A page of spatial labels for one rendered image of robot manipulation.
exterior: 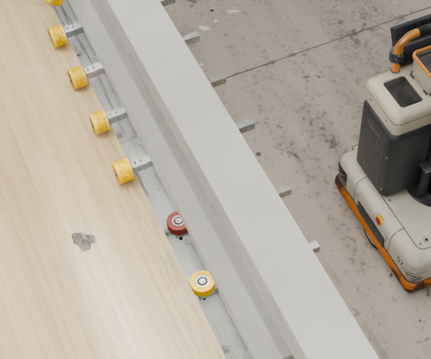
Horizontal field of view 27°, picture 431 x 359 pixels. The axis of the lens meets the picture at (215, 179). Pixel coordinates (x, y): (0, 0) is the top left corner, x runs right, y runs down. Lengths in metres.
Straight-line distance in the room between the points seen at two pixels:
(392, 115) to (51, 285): 1.42
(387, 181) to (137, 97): 2.48
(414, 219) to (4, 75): 1.75
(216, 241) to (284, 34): 3.78
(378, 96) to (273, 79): 1.24
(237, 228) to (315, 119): 3.42
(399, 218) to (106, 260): 1.38
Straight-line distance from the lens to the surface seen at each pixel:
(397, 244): 3.75
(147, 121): 1.31
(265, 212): 1.08
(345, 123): 4.46
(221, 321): 3.10
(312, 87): 4.62
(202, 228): 1.18
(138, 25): 1.31
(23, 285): 2.94
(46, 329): 2.84
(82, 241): 2.98
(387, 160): 3.63
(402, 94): 3.51
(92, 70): 3.41
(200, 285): 2.85
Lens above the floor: 3.34
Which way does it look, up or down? 52 degrees down
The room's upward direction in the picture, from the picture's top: 4 degrees counter-clockwise
